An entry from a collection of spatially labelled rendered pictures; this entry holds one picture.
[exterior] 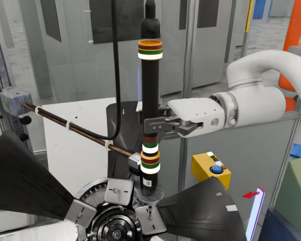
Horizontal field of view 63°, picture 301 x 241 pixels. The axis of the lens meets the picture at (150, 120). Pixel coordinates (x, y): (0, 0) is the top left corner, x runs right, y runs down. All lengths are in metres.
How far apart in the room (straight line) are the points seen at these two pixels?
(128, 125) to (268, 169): 1.52
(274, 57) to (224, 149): 1.19
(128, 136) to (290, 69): 0.42
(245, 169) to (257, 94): 1.35
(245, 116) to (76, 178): 0.58
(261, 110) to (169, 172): 1.08
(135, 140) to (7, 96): 0.51
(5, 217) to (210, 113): 0.63
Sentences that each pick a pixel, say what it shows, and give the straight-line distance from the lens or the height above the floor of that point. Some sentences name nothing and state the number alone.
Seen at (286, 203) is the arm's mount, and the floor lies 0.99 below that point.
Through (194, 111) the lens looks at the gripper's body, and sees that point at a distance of 0.51.
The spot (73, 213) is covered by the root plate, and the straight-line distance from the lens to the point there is 0.68.
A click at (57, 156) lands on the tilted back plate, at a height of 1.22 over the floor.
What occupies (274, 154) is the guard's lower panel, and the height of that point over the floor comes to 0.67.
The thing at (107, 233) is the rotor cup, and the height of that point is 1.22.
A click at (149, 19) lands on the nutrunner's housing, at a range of 0.44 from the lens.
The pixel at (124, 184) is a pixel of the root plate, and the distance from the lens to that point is 0.66.
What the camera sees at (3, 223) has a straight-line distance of 0.85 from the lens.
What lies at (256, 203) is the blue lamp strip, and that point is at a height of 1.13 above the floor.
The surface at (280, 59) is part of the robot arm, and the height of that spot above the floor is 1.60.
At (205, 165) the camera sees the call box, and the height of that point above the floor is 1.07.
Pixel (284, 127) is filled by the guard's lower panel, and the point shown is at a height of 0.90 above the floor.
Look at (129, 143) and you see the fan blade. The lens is 0.68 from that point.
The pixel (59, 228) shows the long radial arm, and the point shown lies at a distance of 0.79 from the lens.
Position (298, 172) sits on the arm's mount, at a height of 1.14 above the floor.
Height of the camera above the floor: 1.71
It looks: 27 degrees down
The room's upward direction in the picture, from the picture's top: straight up
